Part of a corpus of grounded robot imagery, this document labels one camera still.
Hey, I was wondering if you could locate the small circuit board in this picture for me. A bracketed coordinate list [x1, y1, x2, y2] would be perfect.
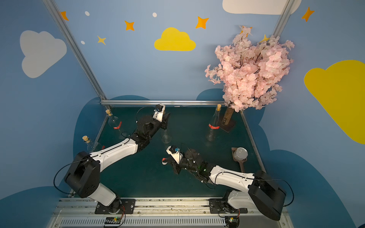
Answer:
[224, 217, 240, 228]
[103, 217, 122, 228]

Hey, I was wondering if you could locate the left aluminium frame post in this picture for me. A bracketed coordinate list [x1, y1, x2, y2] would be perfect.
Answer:
[43, 0, 107, 100]

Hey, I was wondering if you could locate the pink artificial blossom tree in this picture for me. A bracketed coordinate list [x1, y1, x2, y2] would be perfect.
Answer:
[205, 26, 295, 112]

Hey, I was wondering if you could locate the right aluminium frame post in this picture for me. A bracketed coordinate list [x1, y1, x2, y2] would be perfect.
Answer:
[272, 0, 295, 37]

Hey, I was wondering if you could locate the right small circuit board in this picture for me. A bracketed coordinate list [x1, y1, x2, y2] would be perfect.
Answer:
[224, 217, 240, 228]

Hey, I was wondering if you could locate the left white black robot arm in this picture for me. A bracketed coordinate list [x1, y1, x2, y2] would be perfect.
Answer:
[64, 104, 170, 214]

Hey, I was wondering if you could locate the clear glass bottle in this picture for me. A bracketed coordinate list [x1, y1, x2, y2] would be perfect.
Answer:
[106, 109, 127, 139]
[82, 135, 105, 153]
[162, 127, 172, 144]
[206, 104, 221, 142]

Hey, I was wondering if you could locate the aluminium frame post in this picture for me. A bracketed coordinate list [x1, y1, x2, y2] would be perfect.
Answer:
[272, 0, 295, 37]
[43, 0, 107, 100]

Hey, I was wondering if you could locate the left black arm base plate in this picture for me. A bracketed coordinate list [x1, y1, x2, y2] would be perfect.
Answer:
[95, 198, 136, 215]

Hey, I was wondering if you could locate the aluminium front rail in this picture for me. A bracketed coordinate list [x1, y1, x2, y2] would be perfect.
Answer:
[47, 197, 294, 228]

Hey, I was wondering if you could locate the left small circuit board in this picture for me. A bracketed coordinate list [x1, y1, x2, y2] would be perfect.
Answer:
[103, 217, 122, 228]

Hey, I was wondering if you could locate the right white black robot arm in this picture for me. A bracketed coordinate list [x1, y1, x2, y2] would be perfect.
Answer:
[162, 146, 287, 221]

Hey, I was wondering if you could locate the aluminium back frame bar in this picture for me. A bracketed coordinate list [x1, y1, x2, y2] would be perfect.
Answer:
[100, 100, 224, 106]

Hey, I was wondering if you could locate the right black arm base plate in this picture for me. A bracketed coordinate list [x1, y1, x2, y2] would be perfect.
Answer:
[208, 198, 248, 214]

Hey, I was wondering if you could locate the bottle red label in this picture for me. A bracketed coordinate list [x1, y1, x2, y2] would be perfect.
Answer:
[208, 124, 220, 130]
[162, 158, 168, 165]

